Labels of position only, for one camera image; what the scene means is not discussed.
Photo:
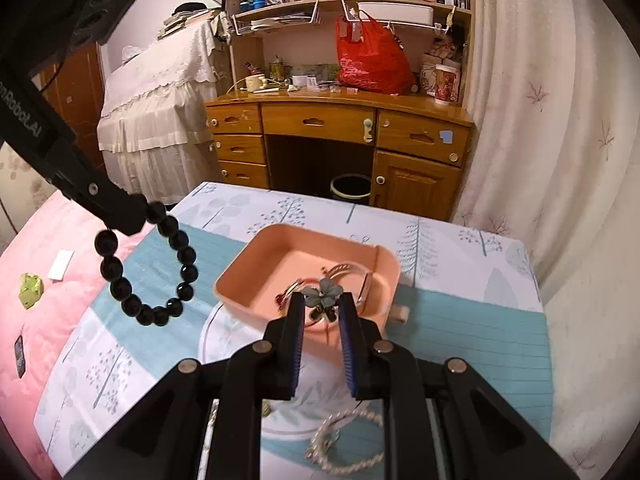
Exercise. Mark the white lace cover cloth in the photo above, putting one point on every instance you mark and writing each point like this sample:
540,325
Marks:
155,110

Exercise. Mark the cream leaf printed curtain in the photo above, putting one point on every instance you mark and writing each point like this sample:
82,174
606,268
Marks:
550,135

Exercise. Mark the small dark card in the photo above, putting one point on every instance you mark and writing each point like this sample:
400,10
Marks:
20,357

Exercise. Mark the white storage box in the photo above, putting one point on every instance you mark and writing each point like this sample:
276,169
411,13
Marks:
395,12

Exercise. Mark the small gold jewelry piece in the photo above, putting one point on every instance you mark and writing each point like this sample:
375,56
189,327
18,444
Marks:
266,408

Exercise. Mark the red patterned cup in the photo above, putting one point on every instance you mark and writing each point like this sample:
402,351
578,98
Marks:
446,85

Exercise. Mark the silver bangle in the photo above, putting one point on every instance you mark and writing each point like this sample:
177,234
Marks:
369,282

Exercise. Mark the wooden desk with hutch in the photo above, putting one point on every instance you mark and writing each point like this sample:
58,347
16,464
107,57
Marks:
320,120

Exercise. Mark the white paper slip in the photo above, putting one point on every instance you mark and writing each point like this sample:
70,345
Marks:
61,264

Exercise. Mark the grey flower hair clip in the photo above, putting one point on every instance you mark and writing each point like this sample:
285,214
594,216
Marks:
320,293

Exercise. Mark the tree printed bed sheet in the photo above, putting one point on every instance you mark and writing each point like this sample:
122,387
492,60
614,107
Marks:
470,310

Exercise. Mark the pink blanket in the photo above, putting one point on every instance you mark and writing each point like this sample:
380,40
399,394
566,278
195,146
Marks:
55,320

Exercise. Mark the black trash bin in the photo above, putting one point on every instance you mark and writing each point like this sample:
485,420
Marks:
350,189

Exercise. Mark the brown wooden wardrobe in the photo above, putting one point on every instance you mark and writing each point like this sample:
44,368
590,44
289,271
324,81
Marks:
75,100

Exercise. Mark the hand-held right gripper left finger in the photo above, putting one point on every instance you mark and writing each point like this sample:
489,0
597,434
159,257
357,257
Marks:
297,347

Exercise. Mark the green crumpled wrapper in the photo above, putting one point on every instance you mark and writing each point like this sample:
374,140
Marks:
31,290

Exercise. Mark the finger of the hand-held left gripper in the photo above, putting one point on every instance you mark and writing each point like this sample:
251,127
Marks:
117,207

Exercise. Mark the red plastic bag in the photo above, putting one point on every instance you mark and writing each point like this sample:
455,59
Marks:
372,57

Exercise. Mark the pile of books and papers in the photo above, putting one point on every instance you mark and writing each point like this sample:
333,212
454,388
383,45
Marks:
185,17

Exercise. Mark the small white block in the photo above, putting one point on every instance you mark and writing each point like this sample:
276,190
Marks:
401,313

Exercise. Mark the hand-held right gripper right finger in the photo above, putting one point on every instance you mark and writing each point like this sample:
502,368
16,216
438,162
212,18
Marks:
347,347

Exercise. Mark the pink plastic tray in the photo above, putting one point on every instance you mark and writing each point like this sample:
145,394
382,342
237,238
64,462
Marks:
280,260

